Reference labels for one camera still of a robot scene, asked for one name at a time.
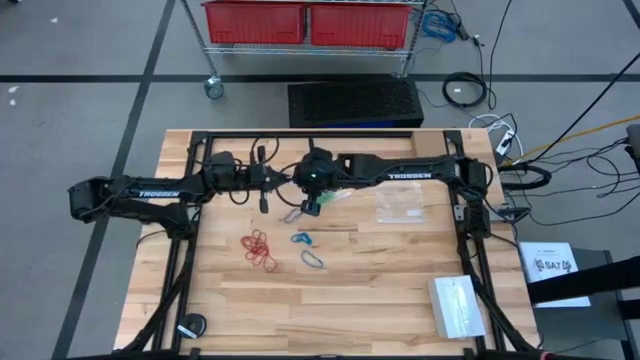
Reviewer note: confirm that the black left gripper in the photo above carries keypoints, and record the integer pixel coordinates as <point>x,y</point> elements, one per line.
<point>257,175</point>

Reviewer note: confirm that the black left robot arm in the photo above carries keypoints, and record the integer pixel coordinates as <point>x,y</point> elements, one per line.
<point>150,192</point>

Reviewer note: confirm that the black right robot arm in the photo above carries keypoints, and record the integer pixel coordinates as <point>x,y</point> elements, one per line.
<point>410,175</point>

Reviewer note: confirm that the white printed manual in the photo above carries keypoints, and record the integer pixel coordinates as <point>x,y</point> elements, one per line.
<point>550,285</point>

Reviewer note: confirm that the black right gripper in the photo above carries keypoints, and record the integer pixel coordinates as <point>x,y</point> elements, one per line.
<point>315,175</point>

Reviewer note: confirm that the green rubber band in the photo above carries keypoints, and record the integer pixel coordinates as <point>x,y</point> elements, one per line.
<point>327,198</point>

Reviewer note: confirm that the white cardboard box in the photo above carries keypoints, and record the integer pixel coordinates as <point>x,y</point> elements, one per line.
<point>455,307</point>

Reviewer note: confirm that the red plastic storage bin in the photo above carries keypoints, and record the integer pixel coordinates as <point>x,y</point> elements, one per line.
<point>255,22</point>
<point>360,25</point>

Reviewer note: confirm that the black perforated metal box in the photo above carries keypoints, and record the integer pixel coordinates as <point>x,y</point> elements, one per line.
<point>355,102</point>

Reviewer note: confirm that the round black and white spool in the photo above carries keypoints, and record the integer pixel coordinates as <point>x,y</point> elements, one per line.
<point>192,322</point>

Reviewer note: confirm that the small brown cardboard box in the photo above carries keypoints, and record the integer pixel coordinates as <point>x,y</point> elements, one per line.
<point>429,147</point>

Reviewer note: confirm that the white power strip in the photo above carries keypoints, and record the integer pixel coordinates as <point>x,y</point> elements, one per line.
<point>505,142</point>

